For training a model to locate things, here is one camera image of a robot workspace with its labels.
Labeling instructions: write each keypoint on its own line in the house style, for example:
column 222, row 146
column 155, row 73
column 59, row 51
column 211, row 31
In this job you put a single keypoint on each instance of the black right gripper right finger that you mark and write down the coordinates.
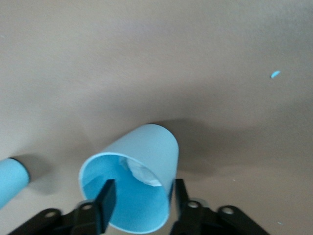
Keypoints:
column 182, row 208

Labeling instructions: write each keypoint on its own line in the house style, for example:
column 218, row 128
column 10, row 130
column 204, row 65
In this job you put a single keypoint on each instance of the white paper wad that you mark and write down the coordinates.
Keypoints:
column 141, row 173

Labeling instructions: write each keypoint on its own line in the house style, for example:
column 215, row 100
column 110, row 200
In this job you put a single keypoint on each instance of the tiny pale paper scrap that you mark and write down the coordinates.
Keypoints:
column 275, row 74

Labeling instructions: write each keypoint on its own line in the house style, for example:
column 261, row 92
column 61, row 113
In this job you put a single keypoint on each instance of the light blue plastic cup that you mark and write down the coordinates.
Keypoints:
column 9, row 178
column 146, row 147

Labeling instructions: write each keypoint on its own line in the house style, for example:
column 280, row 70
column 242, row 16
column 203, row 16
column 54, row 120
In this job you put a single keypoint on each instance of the brown table cover sheet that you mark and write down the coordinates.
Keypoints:
column 156, row 61

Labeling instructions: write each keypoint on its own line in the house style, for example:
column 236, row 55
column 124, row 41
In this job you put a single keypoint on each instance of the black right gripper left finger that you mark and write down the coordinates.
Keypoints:
column 107, row 205

